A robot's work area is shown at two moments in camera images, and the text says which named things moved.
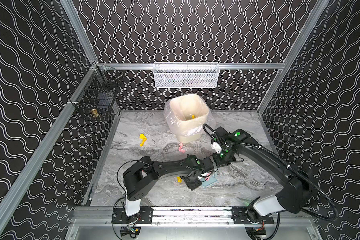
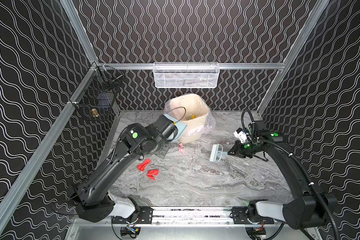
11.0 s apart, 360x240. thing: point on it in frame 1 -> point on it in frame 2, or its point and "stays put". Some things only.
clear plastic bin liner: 185,115 stays put
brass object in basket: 94,112 stays put
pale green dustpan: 209,179 -> 180,126
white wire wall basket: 168,75 stays put
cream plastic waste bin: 190,112 stays put
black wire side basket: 96,100 stays put
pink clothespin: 180,148 stays put
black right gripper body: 221,160 -> 238,148
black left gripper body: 193,183 -> 170,128
